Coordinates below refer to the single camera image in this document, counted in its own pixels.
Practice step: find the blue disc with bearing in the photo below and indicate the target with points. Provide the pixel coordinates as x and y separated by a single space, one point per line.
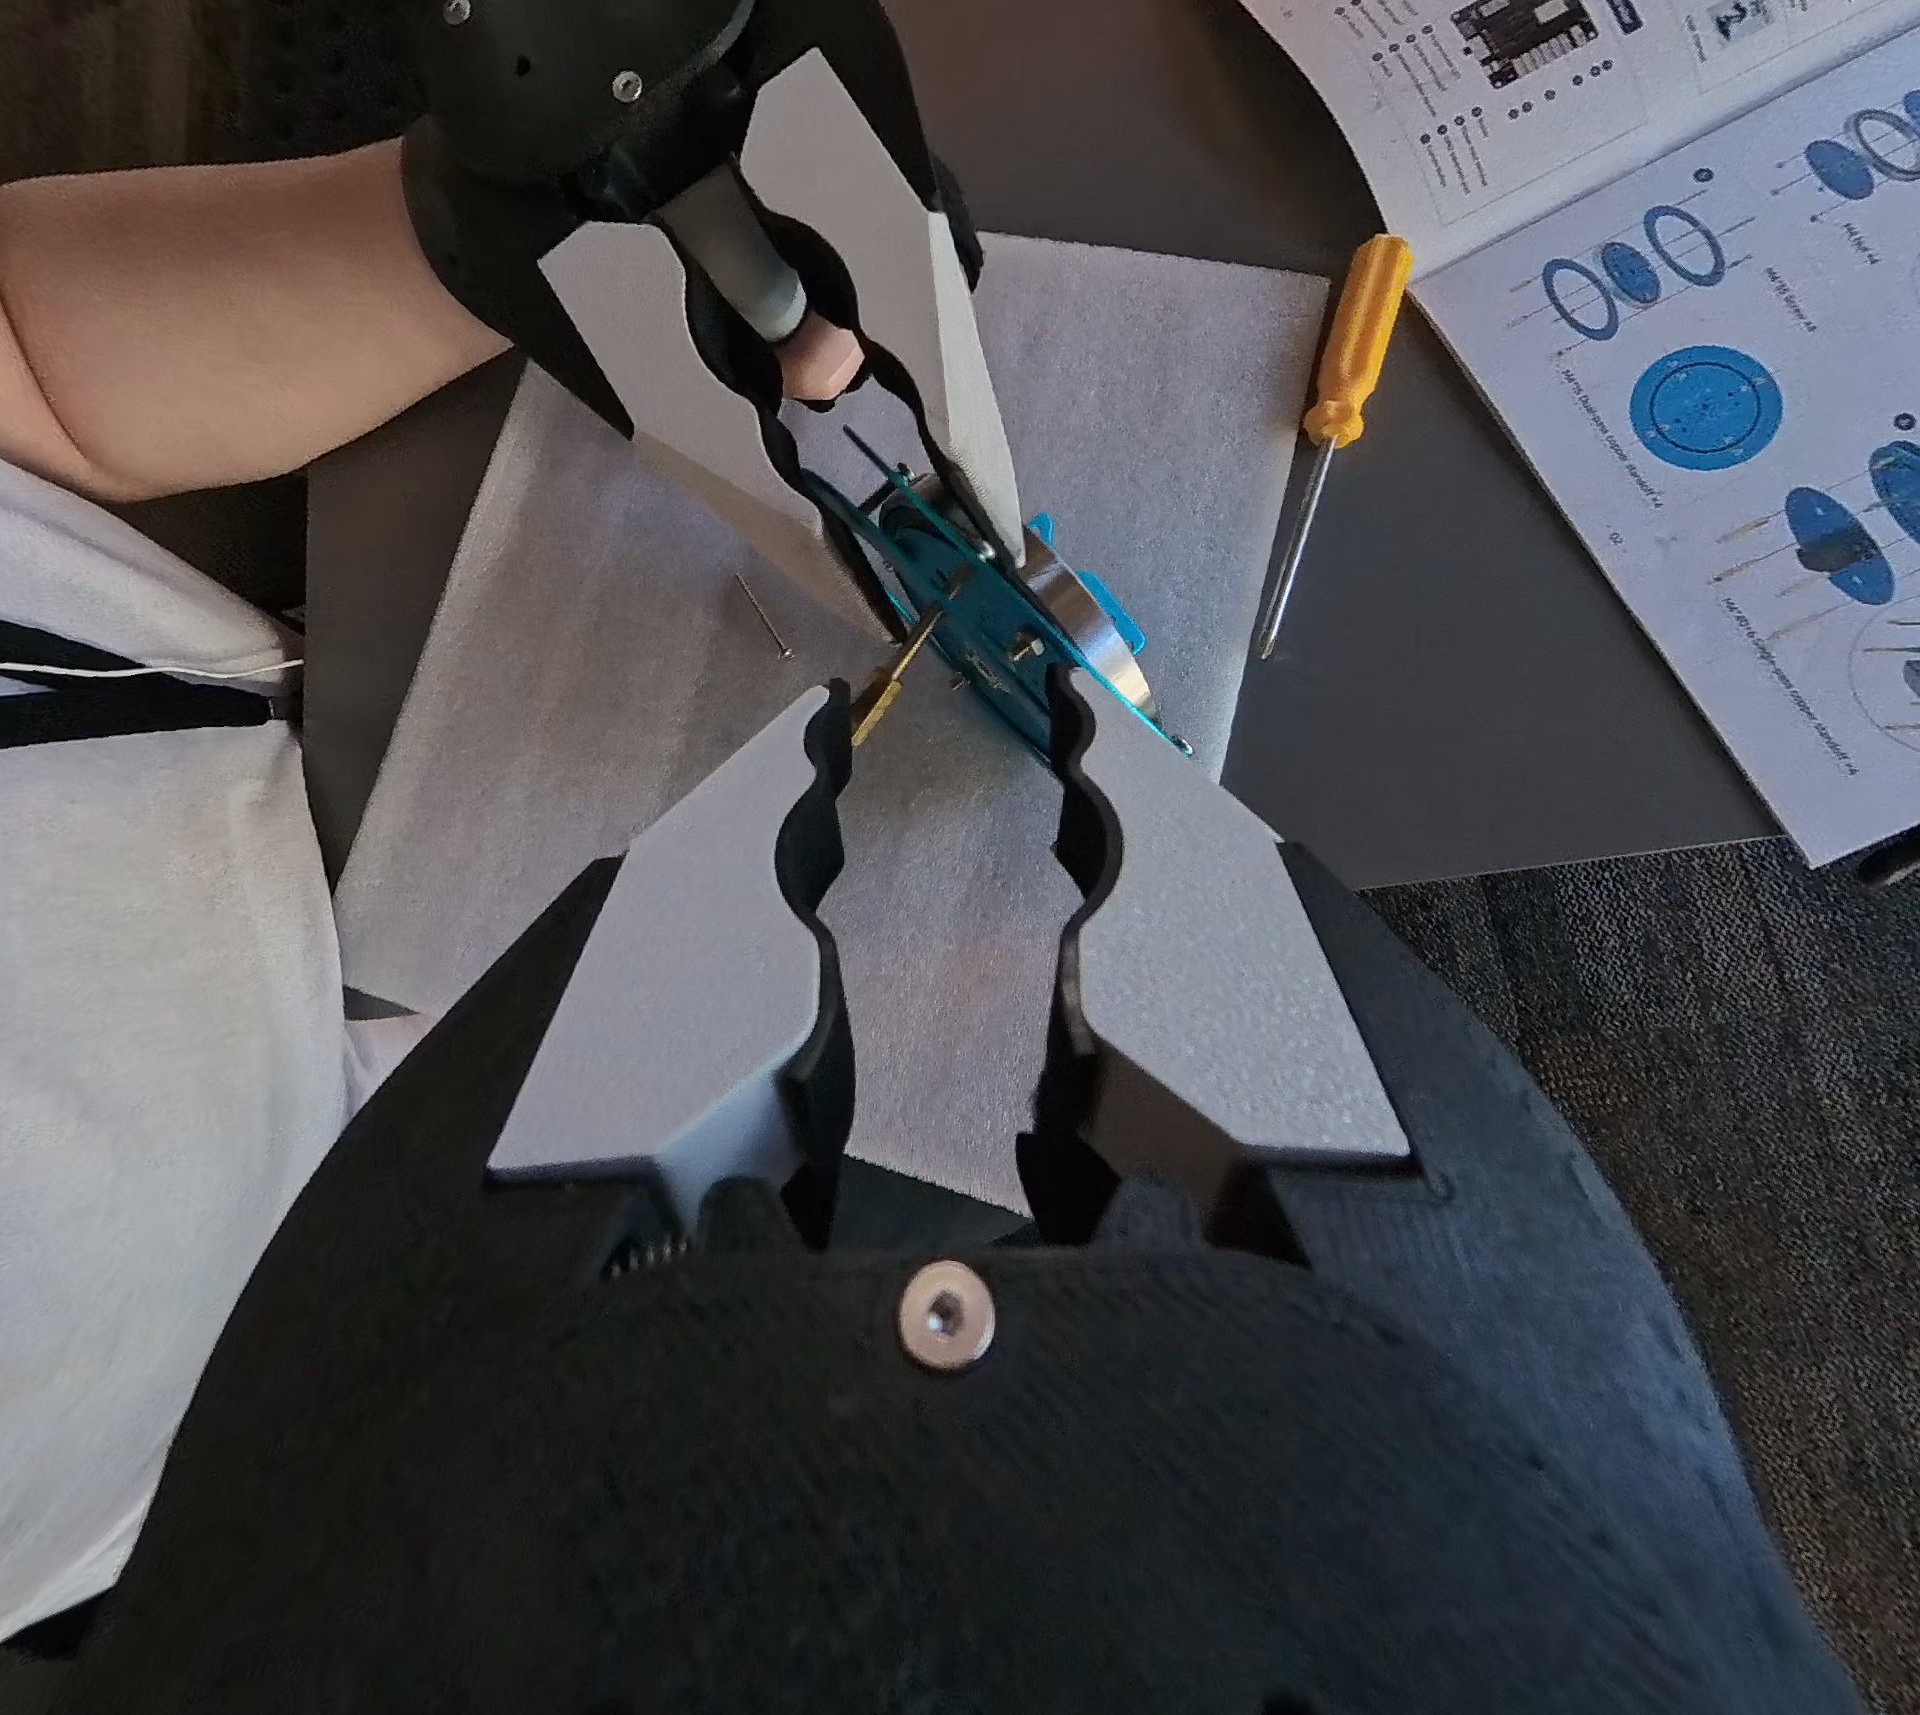
1080 651

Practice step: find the person's left forearm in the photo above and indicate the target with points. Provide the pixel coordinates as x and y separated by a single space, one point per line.
211 321

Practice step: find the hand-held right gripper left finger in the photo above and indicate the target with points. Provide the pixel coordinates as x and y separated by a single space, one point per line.
660 1027

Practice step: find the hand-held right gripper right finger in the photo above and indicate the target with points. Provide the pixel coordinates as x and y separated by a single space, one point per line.
1230 997

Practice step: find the person's left hand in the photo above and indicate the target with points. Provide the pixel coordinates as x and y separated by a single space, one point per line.
817 357

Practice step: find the white foam sheet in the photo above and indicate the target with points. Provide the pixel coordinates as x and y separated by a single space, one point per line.
1170 427

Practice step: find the printed instruction booklet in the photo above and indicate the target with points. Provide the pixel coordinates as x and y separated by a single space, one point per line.
1620 247

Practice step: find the silver screw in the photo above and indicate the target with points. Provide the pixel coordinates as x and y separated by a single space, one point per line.
767 615

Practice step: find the blue round metal base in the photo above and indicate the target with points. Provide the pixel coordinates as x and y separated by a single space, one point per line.
1006 607

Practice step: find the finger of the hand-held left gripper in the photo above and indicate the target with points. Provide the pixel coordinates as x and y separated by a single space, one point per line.
646 351
886 217

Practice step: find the brass standoff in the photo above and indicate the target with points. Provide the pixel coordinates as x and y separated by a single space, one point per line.
888 687

